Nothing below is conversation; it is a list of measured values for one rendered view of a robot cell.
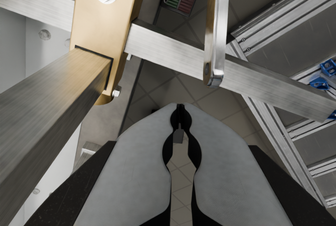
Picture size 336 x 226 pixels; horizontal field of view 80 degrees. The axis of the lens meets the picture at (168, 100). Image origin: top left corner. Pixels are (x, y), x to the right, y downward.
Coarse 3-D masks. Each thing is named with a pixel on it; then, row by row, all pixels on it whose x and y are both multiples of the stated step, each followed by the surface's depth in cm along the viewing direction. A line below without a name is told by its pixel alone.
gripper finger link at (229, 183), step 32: (192, 128) 10; (224, 128) 10; (192, 160) 10; (224, 160) 8; (192, 192) 7; (224, 192) 7; (256, 192) 7; (192, 224) 7; (224, 224) 6; (256, 224) 6; (288, 224) 6
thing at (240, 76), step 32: (0, 0) 19; (32, 0) 18; (64, 0) 18; (160, 32) 20; (160, 64) 21; (192, 64) 21; (224, 64) 21; (256, 96) 22; (288, 96) 22; (320, 96) 22
